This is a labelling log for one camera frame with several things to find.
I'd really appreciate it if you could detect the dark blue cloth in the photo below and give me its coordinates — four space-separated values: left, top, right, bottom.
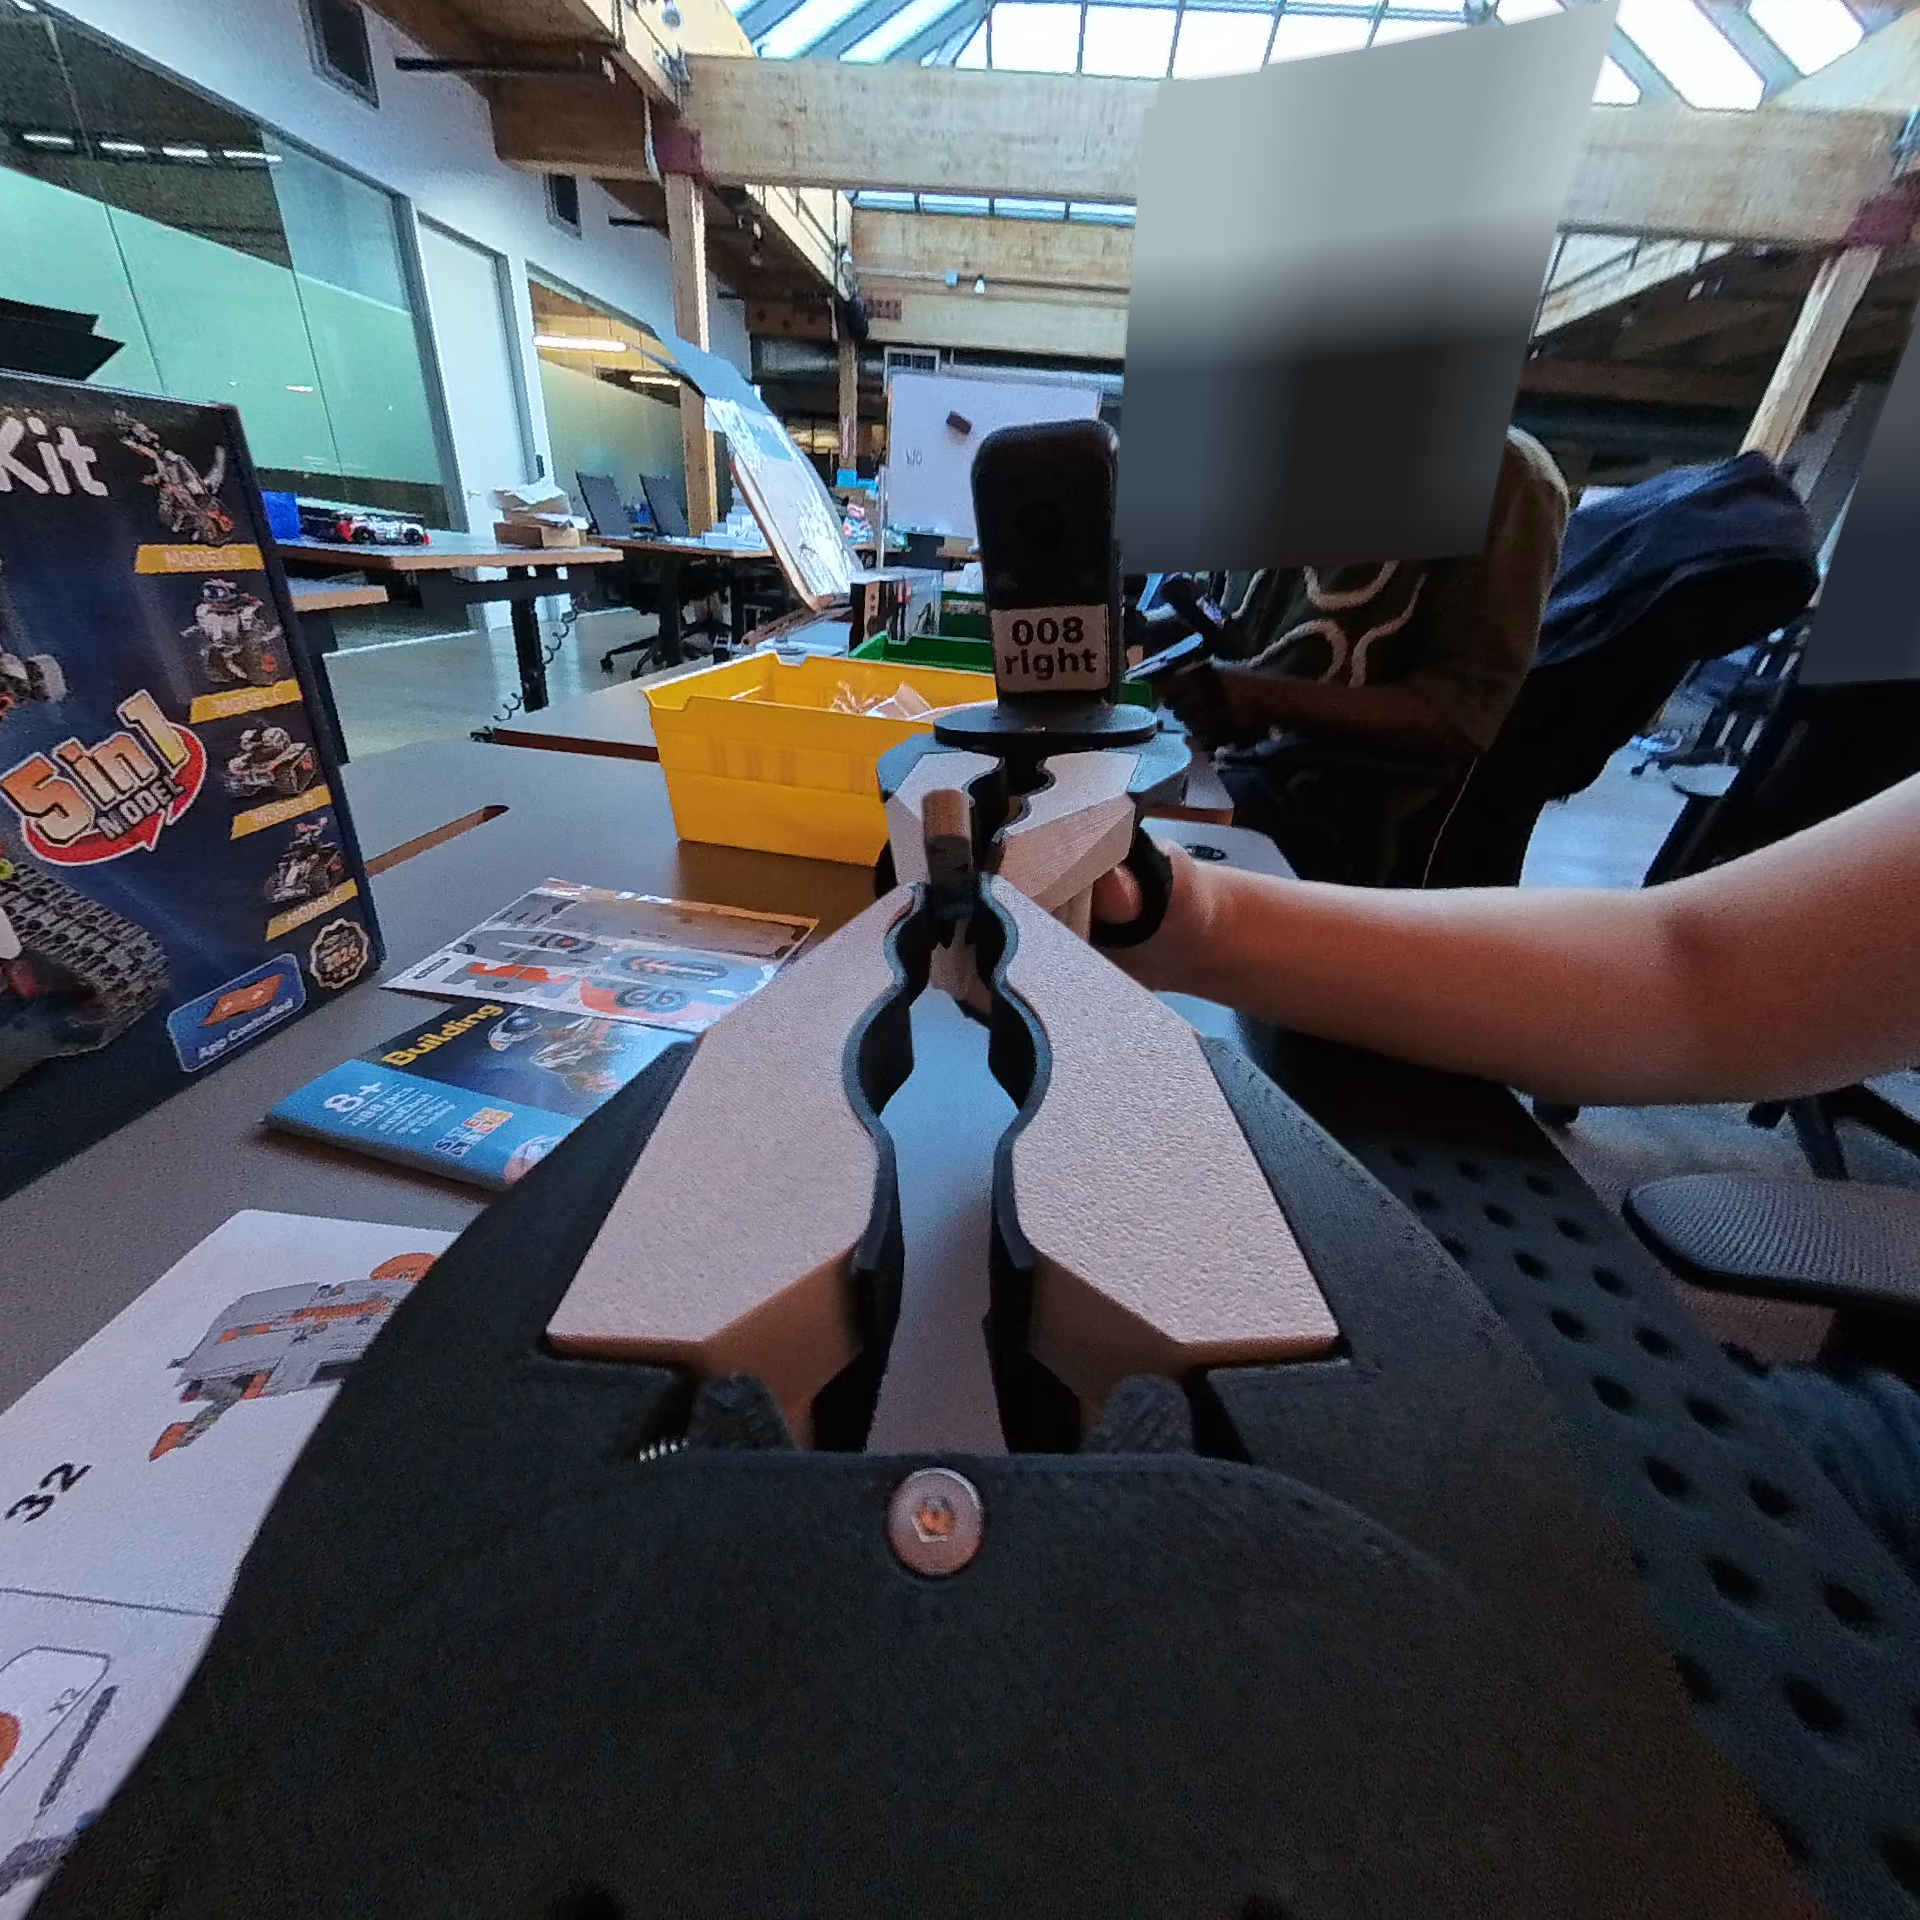
1526 447 1826 799

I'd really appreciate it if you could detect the open instruction booklet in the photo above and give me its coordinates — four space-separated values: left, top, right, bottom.
0 1207 461 1910

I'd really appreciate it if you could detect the yellow plastic bin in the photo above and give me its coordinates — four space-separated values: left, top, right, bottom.
640 645 1056 872

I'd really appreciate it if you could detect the black perforated panel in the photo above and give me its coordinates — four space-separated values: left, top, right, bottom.
1241 1030 1920 1920

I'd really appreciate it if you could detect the whiteboard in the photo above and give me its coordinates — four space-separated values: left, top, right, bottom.
883 367 1106 552

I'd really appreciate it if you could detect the background wooden desk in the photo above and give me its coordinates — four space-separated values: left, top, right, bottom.
276 528 627 719

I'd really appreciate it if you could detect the grey desk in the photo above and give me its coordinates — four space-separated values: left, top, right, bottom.
0 680 1309 1414

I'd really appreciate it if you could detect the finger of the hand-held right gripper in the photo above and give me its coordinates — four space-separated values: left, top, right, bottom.
982 749 1154 940
884 754 1003 903

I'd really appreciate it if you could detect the green plastic bin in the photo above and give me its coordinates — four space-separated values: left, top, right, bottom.
848 626 1161 710

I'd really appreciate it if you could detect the person's right forearm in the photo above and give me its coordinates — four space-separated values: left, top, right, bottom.
1200 776 1920 1114

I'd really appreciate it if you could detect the blue robot kit box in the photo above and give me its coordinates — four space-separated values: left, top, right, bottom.
0 362 388 1191

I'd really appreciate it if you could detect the blue robot kit manual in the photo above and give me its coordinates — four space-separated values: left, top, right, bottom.
262 998 701 1197

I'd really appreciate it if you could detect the black padded armrest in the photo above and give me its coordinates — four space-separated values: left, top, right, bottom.
1624 1170 1920 1326

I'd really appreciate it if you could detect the orange white booklet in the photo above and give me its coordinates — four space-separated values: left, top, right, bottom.
382 880 824 1039

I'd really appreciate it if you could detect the black angular board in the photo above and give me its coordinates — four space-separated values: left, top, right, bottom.
0 297 126 385

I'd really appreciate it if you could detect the white poster board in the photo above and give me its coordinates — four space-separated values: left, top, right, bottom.
701 393 866 613

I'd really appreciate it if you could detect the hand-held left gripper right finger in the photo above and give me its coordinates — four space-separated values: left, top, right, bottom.
976 872 1341 1454

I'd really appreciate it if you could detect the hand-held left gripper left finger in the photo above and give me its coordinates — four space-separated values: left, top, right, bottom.
547 882 922 1454

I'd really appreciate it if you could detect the person's right hand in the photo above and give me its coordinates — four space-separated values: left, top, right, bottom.
1089 836 1228 992

